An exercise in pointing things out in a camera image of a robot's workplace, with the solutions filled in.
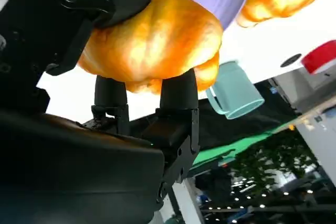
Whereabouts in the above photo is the green cloth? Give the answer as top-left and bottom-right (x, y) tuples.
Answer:
(188, 122), (299, 171)

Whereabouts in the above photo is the pale green mug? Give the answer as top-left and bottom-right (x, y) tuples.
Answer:
(205, 61), (266, 120)

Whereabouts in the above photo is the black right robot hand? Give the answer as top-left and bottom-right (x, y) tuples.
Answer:
(0, 0), (201, 224)

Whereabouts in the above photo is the black cloth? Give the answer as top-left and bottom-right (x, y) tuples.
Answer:
(128, 80), (299, 154)

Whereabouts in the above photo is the green leafy plant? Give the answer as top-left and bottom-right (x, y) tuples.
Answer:
(229, 129), (325, 197)

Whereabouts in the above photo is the black round table grommet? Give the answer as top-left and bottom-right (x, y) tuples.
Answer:
(280, 53), (303, 68)

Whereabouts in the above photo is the red and white object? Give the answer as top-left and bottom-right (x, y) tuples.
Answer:
(301, 39), (336, 75)

